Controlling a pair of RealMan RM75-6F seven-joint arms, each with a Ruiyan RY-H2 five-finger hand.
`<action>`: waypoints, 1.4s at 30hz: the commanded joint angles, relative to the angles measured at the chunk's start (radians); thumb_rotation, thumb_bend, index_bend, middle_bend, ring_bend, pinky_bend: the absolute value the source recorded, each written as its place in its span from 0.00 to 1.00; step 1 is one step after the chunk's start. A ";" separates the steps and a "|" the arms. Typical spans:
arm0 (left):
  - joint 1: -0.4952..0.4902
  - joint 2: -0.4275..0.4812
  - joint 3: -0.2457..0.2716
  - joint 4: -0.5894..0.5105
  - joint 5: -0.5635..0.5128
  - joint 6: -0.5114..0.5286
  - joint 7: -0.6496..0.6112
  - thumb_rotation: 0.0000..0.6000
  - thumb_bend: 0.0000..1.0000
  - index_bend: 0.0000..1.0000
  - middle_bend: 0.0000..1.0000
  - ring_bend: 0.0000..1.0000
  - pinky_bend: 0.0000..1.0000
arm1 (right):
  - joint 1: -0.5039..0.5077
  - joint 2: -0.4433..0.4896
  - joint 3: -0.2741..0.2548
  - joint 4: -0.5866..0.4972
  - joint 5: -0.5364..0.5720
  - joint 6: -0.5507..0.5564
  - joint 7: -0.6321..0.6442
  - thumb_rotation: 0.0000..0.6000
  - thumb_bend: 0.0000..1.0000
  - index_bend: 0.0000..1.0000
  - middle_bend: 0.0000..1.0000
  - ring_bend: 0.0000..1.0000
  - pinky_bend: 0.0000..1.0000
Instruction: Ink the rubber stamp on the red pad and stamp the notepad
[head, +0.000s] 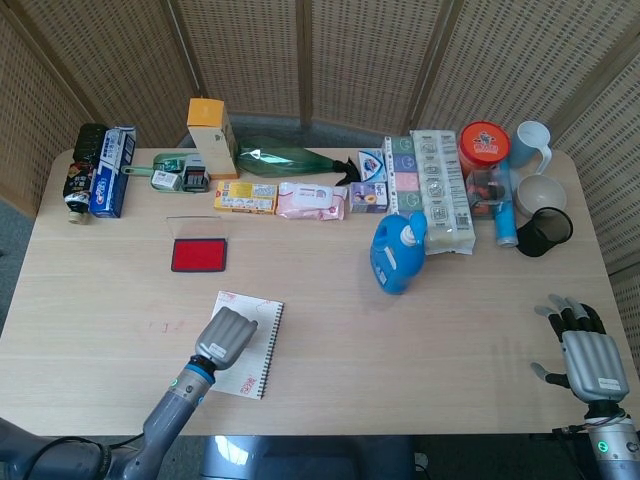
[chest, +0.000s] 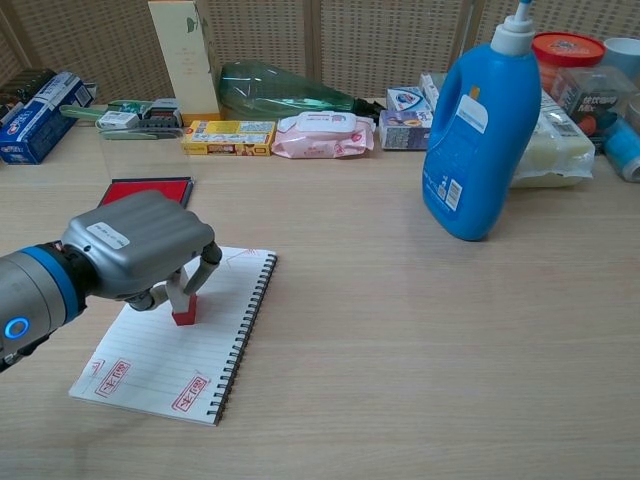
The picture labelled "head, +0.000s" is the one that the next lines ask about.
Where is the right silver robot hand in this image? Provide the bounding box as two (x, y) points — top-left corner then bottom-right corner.
(530, 293), (630, 404)

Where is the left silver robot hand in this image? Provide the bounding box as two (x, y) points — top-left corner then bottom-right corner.
(193, 305), (259, 372)

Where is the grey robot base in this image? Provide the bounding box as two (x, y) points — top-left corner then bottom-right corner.
(199, 434), (426, 480)

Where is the white lined spiral notebook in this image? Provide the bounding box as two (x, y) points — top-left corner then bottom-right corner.
(207, 290), (286, 400)

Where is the red ink pad clear lid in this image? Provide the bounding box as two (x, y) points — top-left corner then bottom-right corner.
(166, 215), (230, 274)

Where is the black mesh pen cup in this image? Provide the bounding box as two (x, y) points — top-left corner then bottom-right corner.
(514, 207), (574, 259)

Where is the flat yellow box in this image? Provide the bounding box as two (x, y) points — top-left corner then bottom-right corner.
(213, 180), (279, 216)

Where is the pink wet wipes pack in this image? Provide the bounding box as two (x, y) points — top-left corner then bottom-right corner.
(276, 181), (349, 222)

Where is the blue tube can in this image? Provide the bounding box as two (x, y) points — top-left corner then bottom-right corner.
(494, 159), (521, 249)

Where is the grey black stapler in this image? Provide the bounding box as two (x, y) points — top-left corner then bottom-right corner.
(181, 153), (211, 193)

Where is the small white box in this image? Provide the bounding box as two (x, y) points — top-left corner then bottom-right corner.
(151, 169), (182, 191)

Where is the beige bowl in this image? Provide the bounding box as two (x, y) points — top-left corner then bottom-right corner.
(514, 174), (568, 217)

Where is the green plastic bottle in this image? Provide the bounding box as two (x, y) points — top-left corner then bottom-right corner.
(235, 139), (361, 186)

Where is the blue detergent pump bottle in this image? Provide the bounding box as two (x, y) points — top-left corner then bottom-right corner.
(370, 210), (429, 295)

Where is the tall beige yellow box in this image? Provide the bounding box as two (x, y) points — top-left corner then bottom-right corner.
(186, 97), (240, 180)

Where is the blue white toothpaste box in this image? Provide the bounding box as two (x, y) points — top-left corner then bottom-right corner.
(88, 125), (138, 219)

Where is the clear plastic snack box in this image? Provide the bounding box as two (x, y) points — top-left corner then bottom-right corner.
(467, 167), (506, 220)

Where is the small purple soap box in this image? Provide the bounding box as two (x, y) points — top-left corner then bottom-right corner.
(349, 181), (389, 214)

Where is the clear pack of sponges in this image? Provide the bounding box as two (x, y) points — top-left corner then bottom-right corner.
(409, 128), (477, 256)

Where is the light blue mug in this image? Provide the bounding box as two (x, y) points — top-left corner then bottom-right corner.
(509, 120), (555, 174)

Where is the white blue soap box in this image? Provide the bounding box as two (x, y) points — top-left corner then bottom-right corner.
(356, 149), (386, 183)

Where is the multicolour tissue pack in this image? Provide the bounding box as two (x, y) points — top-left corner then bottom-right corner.
(382, 134), (424, 217)

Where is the orange lid jar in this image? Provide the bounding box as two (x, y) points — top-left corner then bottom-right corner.
(459, 121), (512, 179)

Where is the wooden woven folding screen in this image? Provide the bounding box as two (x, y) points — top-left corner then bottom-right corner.
(0, 0), (640, 301)

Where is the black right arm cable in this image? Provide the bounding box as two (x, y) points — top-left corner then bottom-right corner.
(552, 423), (592, 439)

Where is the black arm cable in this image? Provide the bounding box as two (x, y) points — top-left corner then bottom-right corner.
(552, 423), (592, 439)
(29, 433), (147, 480)

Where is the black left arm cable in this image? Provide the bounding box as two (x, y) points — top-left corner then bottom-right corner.
(29, 433), (147, 480)

